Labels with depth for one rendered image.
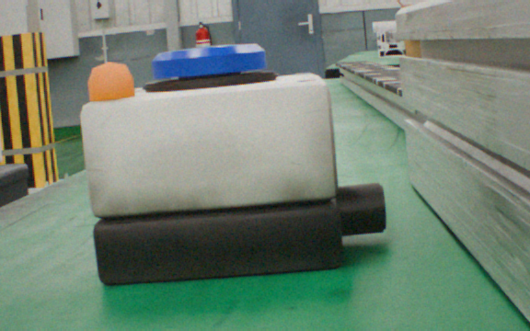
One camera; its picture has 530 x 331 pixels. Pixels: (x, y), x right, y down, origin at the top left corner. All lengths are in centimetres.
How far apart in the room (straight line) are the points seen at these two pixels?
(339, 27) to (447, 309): 1119
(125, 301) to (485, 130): 12
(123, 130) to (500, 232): 12
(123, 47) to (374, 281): 1159
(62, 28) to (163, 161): 1153
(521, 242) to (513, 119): 3
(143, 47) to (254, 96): 1150
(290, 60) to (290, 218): 1116
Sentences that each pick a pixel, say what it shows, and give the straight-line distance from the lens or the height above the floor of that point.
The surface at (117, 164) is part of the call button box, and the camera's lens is 32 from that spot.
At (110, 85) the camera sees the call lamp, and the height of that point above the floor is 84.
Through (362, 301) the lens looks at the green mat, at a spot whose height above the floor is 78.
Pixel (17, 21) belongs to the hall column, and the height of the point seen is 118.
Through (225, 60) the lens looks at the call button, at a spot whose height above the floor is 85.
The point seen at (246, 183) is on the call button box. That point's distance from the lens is 31.
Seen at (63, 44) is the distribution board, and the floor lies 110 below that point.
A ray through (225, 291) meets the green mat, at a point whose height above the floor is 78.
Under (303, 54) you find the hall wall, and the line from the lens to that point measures 1145.
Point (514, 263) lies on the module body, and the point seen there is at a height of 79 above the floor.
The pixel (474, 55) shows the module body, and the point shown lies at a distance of 34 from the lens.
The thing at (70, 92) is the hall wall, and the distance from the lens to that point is 1210.
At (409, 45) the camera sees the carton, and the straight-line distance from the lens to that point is 262.
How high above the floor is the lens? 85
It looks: 7 degrees down
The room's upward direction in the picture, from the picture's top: 5 degrees counter-clockwise
